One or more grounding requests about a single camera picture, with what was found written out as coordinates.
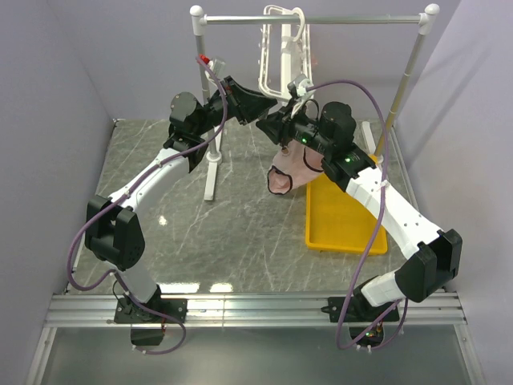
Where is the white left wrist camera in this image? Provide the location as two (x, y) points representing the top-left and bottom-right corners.
(199, 54), (226, 80)

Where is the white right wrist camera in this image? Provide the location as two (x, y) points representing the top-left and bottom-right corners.
(287, 74), (314, 118)

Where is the white plastic clip hanger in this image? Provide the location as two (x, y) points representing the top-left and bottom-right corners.
(258, 5), (307, 102)

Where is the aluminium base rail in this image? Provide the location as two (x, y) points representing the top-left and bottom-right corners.
(26, 291), (486, 384)

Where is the yellow plastic tray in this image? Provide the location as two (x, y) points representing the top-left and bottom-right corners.
(303, 151), (377, 254)

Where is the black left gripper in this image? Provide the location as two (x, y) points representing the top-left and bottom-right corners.
(195, 76), (278, 137)

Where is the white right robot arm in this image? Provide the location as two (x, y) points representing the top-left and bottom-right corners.
(256, 102), (463, 322)

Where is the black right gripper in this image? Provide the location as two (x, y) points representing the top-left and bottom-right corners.
(256, 98), (333, 156)

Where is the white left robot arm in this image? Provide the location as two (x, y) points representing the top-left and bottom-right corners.
(84, 77), (277, 355)

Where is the white metal clothes rack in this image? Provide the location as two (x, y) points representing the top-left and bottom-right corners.
(188, 2), (441, 201)

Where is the white pink underwear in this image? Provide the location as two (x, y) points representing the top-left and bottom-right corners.
(296, 24), (316, 80)

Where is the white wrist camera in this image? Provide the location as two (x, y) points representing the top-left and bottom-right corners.
(287, 74), (314, 118)
(199, 54), (226, 80)

